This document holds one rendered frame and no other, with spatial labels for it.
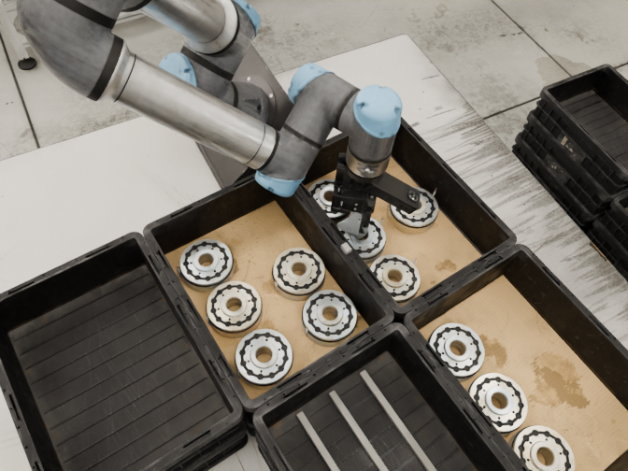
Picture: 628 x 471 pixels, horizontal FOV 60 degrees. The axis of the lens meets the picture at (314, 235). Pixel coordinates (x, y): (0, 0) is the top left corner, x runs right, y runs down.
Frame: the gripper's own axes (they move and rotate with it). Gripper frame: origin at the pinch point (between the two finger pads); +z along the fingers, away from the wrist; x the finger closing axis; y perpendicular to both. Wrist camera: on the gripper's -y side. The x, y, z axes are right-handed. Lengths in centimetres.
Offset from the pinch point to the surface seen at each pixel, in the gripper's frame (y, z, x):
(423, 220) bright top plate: -12.4, -0.9, -3.0
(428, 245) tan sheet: -14.2, 1.9, 1.1
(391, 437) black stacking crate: -9.0, 2.1, 40.8
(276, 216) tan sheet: 18.4, 2.0, -0.4
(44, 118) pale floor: 135, 85, -86
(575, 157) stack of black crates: -67, 35, -61
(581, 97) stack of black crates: -73, 36, -90
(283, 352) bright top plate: 11.6, -1.3, 30.1
